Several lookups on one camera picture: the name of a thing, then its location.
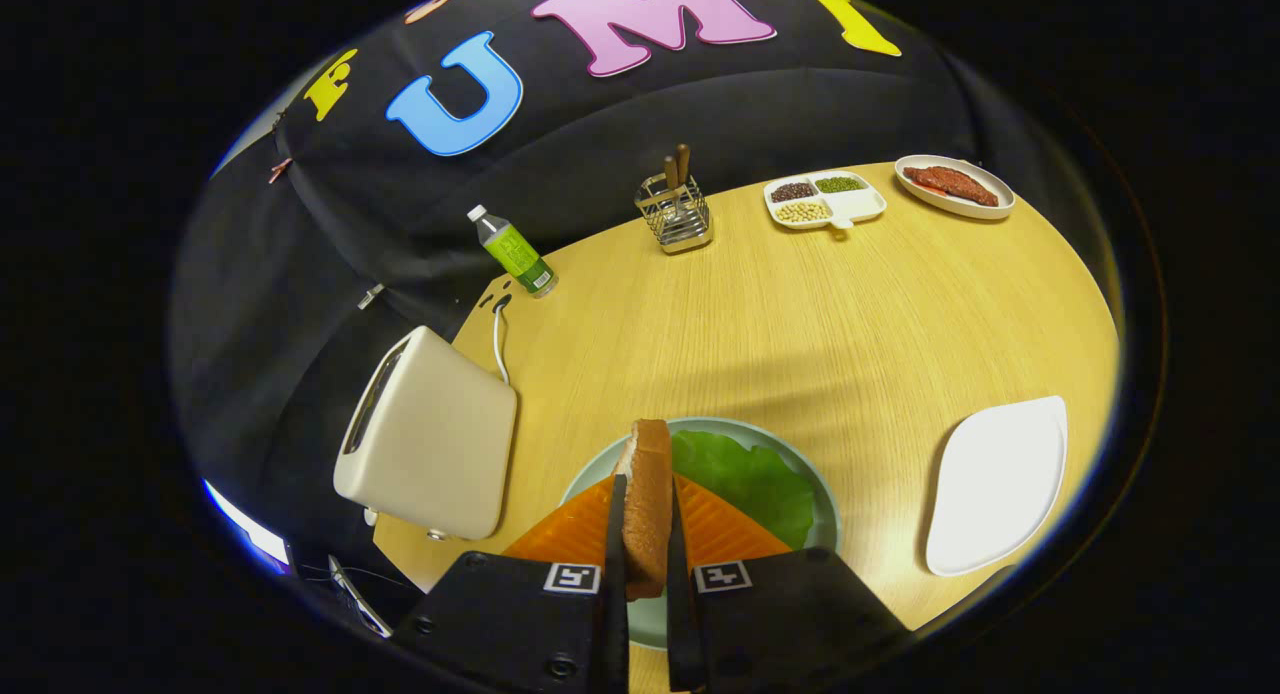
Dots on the white divided dish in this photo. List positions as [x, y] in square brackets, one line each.
[850, 206]

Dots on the silver cloth clip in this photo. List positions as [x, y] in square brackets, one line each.
[370, 296]

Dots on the pile of green beans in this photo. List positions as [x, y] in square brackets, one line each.
[840, 184]

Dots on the green label drink bottle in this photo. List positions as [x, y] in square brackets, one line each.
[512, 252]

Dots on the pile of yellow soybeans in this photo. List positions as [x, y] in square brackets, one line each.
[803, 212]

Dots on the white toaster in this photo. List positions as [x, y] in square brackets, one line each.
[440, 444]

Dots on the orange cloth clip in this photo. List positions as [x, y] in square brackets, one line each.
[280, 169]

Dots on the pale green round plate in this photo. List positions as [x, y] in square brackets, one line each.
[595, 474]

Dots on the white rounded square plate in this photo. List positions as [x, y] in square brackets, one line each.
[1000, 484]

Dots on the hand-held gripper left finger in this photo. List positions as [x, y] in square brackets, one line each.
[615, 634]

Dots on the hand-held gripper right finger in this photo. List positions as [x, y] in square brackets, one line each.
[682, 634]

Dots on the white oval meat plate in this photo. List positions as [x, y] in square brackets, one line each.
[965, 164]

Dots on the green lettuce leaf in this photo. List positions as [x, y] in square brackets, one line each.
[750, 484]

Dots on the toasted bread slice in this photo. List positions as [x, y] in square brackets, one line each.
[648, 504]

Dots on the pile of dark red beans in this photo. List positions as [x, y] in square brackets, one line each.
[792, 191]

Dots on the red meat slice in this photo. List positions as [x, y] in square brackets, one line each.
[950, 184]

